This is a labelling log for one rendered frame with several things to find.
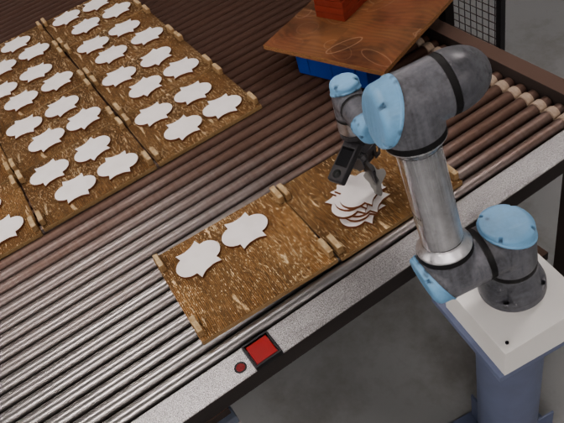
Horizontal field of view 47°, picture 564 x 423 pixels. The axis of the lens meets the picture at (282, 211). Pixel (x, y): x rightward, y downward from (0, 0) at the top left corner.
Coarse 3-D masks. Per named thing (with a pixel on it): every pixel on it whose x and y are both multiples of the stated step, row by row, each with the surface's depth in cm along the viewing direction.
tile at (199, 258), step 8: (208, 240) 185; (192, 248) 185; (200, 248) 184; (208, 248) 183; (216, 248) 183; (176, 256) 184; (184, 256) 183; (192, 256) 183; (200, 256) 182; (208, 256) 181; (216, 256) 181; (184, 264) 181; (192, 264) 180; (200, 264) 180; (208, 264) 179; (184, 272) 179; (192, 272) 178; (200, 272) 178
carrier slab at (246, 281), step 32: (288, 224) 184; (160, 256) 187; (224, 256) 181; (256, 256) 178; (288, 256) 176; (320, 256) 173; (192, 288) 176; (224, 288) 173; (256, 288) 171; (288, 288) 168; (224, 320) 166
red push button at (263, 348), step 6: (264, 336) 161; (258, 342) 160; (264, 342) 159; (270, 342) 159; (246, 348) 160; (252, 348) 159; (258, 348) 159; (264, 348) 158; (270, 348) 158; (276, 348) 158; (252, 354) 158; (258, 354) 157; (264, 354) 157; (270, 354) 157; (258, 360) 156
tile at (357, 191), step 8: (352, 176) 183; (360, 176) 182; (352, 184) 181; (360, 184) 180; (368, 184) 179; (336, 192) 181; (344, 192) 179; (352, 192) 179; (360, 192) 178; (368, 192) 177; (344, 200) 177; (352, 200) 177; (360, 200) 176; (368, 200) 175; (352, 208) 175
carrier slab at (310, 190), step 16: (384, 160) 193; (304, 176) 196; (320, 176) 194; (400, 176) 187; (304, 192) 191; (320, 192) 190; (400, 192) 182; (304, 208) 187; (320, 208) 185; (384, 208) 180; (400, 208) 178; (320, 224) 181; (336, 224) 180; (368, 224) 177; (384, 224) 176; (352, 240) 174; (368, 240) 173
